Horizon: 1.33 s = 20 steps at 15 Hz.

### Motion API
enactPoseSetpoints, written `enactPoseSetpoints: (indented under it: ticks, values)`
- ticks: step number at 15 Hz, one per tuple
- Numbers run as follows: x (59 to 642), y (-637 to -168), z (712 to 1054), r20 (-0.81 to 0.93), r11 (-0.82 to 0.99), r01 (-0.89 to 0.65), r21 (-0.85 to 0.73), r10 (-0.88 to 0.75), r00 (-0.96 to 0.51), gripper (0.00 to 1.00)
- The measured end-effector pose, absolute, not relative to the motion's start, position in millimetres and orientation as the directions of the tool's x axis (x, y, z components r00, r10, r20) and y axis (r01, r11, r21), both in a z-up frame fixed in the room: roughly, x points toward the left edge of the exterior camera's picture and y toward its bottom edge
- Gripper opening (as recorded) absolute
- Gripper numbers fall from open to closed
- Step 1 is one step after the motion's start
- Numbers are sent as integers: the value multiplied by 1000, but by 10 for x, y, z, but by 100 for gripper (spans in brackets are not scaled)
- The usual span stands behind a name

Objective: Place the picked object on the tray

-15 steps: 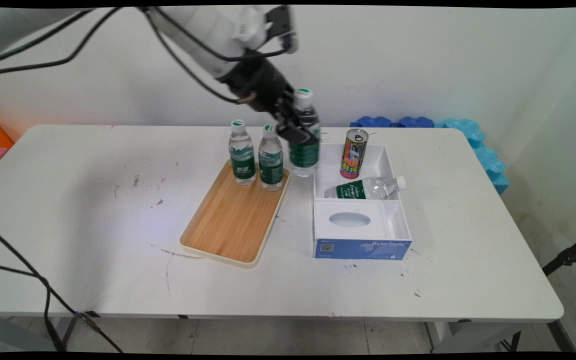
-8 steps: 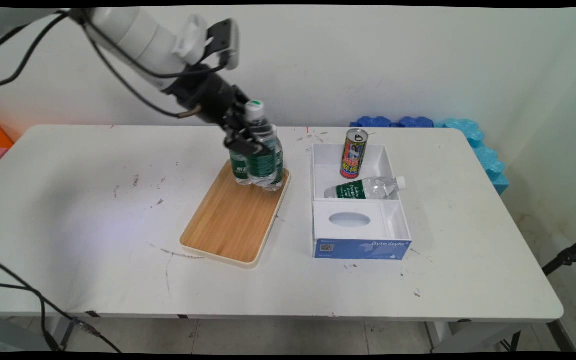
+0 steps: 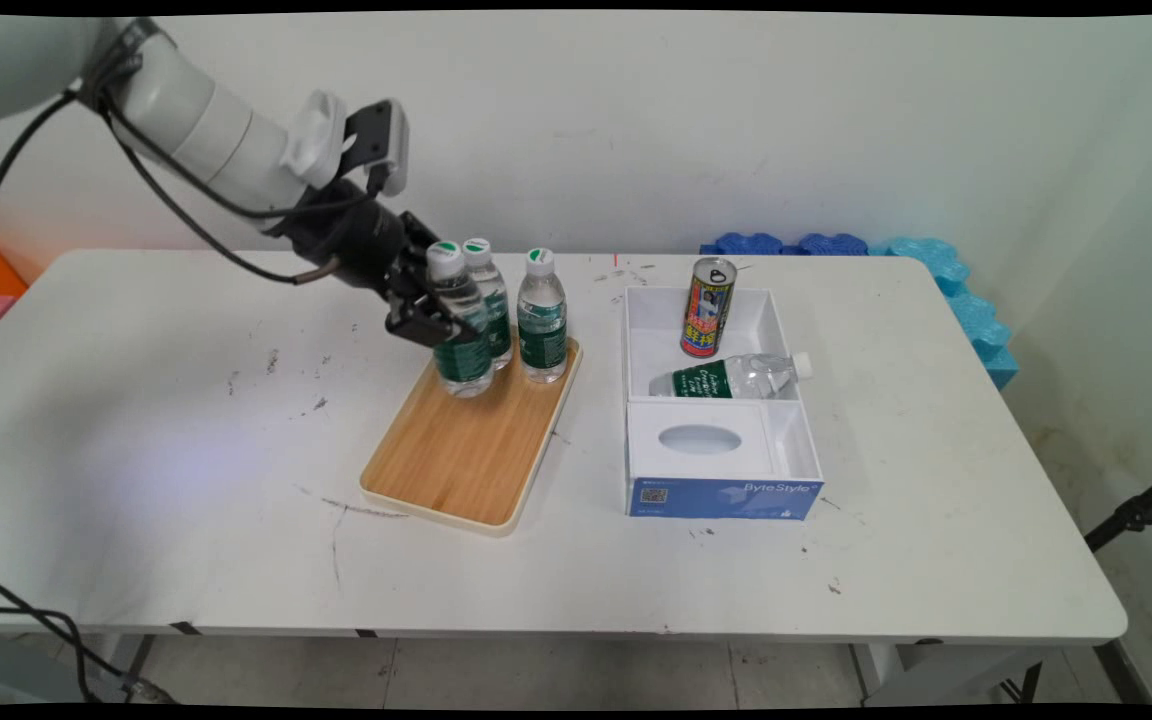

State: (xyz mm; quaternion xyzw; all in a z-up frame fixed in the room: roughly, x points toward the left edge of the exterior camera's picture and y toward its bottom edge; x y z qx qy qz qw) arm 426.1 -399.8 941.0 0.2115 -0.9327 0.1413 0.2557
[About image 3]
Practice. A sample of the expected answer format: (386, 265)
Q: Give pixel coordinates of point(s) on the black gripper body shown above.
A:
(351, 240)

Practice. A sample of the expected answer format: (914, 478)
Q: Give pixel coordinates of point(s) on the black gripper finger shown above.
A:
(421, 322)
(421, 235)

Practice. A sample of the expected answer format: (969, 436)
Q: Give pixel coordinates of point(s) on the water bottle green label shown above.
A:
(731, 378)
(493, 300)
(461, 360)
(542, 320)

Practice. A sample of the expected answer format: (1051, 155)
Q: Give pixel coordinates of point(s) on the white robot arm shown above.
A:
(136, 90)

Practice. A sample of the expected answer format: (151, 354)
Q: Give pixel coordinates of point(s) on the wooden tray cream rim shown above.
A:
(466, 440)

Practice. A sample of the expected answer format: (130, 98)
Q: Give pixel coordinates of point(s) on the colourful printed drink can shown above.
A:
(708, 308)

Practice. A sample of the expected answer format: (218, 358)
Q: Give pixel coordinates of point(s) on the white box blue front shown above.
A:
(716, 440)

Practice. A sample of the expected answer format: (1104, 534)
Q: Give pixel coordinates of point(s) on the dark blue foam mats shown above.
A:
(786, 244)

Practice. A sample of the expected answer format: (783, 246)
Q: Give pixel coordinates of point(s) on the light blue foam mats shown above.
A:
(966, 300)

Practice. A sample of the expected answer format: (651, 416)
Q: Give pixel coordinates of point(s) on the black tripod stand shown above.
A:
(1131, 515)

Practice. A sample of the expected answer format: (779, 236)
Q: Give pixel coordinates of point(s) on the black table leg brace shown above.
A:
(1121, 670)

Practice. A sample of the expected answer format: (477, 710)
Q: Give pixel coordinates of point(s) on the grey wrist camera white mount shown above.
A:
(356, 140)

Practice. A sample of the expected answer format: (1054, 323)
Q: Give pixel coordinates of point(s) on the white table leg frame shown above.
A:
(926, 672)

